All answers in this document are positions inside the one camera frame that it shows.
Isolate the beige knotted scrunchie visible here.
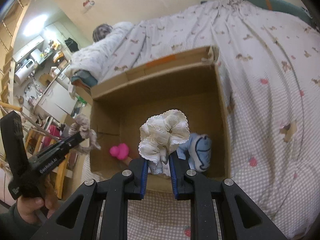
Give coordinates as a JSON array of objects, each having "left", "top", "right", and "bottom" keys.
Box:
[{"left": 68, "top": 113, "right": 101, "bottom": 154}]

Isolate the pink plush toy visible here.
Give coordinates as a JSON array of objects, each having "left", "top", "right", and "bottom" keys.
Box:
[{"left": 109, "top": 143, "right": 130, "bottom": 160}]

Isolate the light blue plush toy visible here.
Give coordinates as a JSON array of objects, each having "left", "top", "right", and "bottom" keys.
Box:
[{"left": 176, "top": 133, "right": 212, "bottom": 172}]

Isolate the white knotted cloth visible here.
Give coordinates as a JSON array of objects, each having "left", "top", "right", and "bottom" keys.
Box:
[{"left": 148, "top": 160, "right": 163, "bottom": 175}]

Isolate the person's left hand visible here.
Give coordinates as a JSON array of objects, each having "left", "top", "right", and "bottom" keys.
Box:
[{"left": 17, "top": 176, "right": 61, "bottom": 225}]

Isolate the yellow wooden chair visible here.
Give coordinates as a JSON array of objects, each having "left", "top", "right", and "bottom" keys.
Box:
[{"left": 21, "top": 134, "right": 79, "bottom": 199}]

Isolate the white kitchen cabinet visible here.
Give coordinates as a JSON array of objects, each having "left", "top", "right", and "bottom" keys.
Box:
[{"left": 35, "top": 79, "right": 77, "bottom": 122}]

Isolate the white kitchen appliance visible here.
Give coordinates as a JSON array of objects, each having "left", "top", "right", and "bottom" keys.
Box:
[{"left": 14, "top": 59, "right": 37, "bottom": 85}]

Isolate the white folded duvet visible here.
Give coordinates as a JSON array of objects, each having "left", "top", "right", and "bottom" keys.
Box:
[{"left": 65, "top": 22, "right": 134, "bottom": 81}]

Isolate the hanging dark garment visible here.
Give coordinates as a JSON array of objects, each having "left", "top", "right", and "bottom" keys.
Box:
[{"left": 64, "top": 38, "right": 79, "bottom": 53}]

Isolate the open cardboard box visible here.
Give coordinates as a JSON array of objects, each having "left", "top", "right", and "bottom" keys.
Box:
[{"left": 90, "top": 46, "right": 230, "bottom": 179}]

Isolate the striped knit hat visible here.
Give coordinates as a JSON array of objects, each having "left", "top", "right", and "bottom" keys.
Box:
[{"left": 92, "top": 23, "right": 113, "bottom": 42}]

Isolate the dog print bed cover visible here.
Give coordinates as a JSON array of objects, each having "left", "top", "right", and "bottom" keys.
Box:
[{"left": 97, "top": 0, "right": 319, "bottom": 239}]

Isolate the teal bolster pillow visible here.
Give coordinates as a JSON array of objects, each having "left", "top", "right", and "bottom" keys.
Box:
[{"left": 246, "top": 0, "right": 314, "bottom": 25}]

